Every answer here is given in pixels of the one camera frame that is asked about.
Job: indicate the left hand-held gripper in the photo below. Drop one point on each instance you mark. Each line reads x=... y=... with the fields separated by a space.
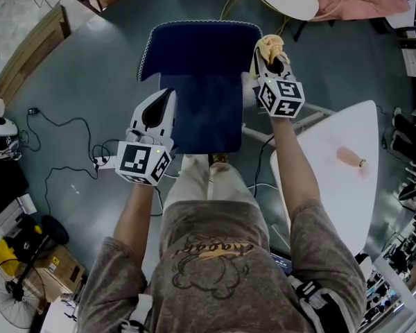
x=135 y=160

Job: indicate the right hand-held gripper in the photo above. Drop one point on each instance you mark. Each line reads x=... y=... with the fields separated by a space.
x=281 y=97

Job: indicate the yellow wiping cloth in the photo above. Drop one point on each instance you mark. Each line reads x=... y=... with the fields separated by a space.
x=272 y=43

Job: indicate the dark blue chair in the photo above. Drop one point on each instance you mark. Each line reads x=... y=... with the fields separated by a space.
x=194 y=82

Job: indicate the person's right forearm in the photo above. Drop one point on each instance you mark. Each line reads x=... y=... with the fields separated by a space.
x=291 y=165

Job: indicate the person's left forearm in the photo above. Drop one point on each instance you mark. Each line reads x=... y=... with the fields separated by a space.
x=135 y=213

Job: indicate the white power strip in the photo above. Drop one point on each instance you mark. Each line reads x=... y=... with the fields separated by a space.
x=104 y=161

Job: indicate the person's cream trousers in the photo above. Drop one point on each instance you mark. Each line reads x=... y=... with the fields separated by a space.
x=201 y=179

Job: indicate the person's right shoe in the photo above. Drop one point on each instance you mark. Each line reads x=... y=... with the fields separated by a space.
x=220 y=158

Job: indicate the small white scrap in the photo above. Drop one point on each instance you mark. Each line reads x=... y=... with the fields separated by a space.
x=75 y=188

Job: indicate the small pink object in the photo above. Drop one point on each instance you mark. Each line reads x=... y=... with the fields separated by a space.
x=348 y=154

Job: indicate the low wooden platform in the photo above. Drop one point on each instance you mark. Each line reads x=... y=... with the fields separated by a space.
x=31 y=47

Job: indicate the large white table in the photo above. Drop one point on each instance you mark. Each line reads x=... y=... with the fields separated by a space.
x=339 y=203

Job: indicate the white black helmet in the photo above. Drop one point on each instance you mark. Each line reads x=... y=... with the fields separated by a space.
x=1 y=135

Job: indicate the white carton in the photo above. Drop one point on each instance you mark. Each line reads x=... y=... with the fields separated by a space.
x=24 y=203

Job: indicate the black hard case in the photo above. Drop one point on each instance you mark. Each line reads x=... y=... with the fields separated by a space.
x=0 y=186

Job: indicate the cardboard box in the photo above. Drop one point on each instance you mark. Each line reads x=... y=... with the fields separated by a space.
x=59 y=265

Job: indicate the person's brown printed t-shirt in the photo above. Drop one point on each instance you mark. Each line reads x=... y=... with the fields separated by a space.
x=222 y=283

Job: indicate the black yellow equipment case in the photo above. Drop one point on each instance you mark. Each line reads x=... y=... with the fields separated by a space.
x=17 y=241

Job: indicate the black device screen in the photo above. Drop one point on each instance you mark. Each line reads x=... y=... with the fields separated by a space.
x=281 y=264

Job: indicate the white workbench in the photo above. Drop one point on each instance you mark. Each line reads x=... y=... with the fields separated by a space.
x=62 y=314

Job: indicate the cluttered equipment bench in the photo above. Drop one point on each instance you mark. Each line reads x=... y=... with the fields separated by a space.
x=395 y=272

